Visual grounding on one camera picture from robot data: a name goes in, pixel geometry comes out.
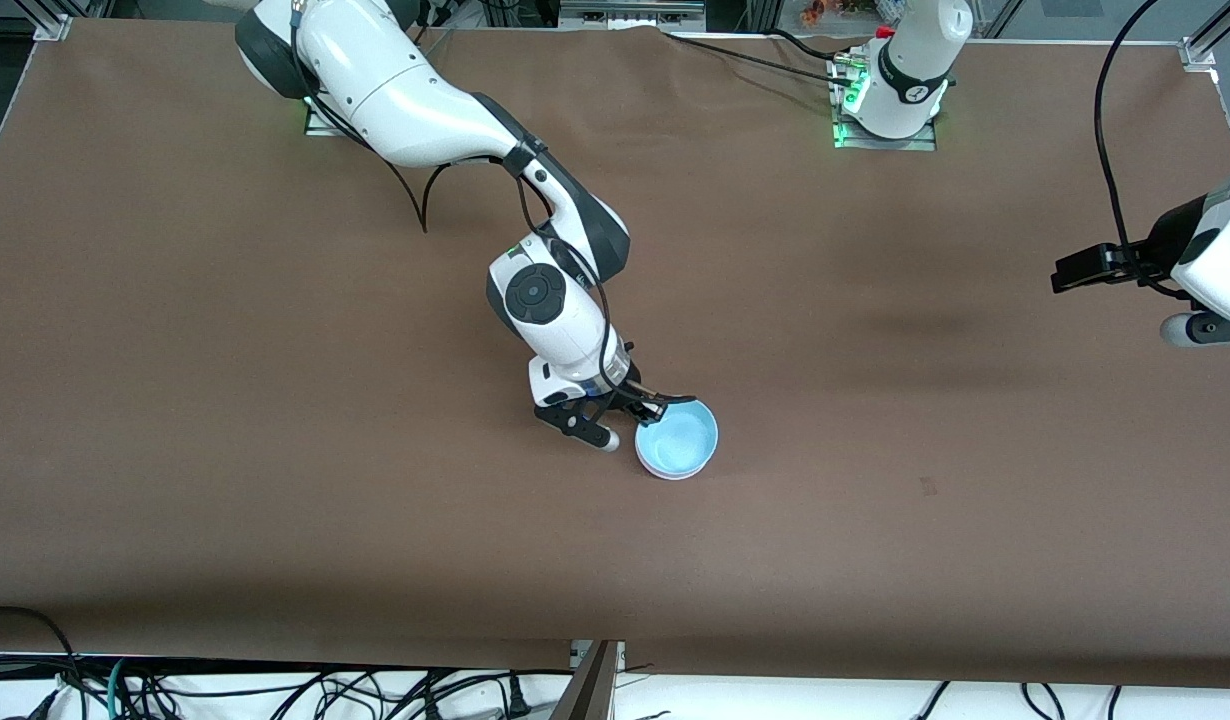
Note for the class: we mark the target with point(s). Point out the pink bowl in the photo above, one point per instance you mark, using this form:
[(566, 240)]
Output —
[(655, 470)]

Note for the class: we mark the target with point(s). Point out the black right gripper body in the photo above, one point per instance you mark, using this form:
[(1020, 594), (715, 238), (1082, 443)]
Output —
[(630, 393)]

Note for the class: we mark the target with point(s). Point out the brown table cover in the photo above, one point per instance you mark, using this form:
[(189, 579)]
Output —
[(275, 400)]

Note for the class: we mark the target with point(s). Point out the grey metal box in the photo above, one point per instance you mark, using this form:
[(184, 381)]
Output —
[(630, 12)]

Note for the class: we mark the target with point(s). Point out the blue bowl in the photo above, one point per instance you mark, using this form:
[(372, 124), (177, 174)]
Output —
[(680, 440)]

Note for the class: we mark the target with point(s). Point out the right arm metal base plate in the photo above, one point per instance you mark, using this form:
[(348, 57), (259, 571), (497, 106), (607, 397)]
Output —
[(317, 125)]

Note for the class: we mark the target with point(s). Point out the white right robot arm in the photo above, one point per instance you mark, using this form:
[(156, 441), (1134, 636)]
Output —
[(415, 100)]

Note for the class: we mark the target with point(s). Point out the aluminium frame corner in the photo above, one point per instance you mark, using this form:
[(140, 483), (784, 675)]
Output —
[(1210, 45), (53, 22)]

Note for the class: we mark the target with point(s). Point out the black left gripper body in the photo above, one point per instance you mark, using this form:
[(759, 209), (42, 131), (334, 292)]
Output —
[(1161, 240)]

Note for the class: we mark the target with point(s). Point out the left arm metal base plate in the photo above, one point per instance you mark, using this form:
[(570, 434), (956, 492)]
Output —
[(847, 142)]

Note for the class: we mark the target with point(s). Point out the aluminium profile beam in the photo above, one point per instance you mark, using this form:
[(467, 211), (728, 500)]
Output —
[(590, 685)]

